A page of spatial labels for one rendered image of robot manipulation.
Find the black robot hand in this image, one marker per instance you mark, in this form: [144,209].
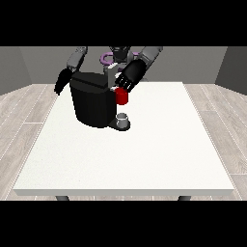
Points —
[62,81]
[132,73]

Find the small grey coffee pod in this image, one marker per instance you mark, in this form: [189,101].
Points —
[114,88]

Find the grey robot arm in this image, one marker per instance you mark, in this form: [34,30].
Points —
[76,59]
[150,53]

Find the pale grey machine lid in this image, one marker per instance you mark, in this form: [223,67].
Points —
[113,73]

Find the red pod holder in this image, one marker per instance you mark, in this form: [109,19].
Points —
[121,96]

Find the black coffee machine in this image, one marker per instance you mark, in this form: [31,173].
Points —
[91,103]

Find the grey robot trunk purple rings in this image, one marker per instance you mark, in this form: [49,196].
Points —
[119,53]

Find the small grey cup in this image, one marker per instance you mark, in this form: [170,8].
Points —
[122,120]

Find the dark table leg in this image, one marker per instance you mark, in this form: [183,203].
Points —
[62,198]
[184,198]

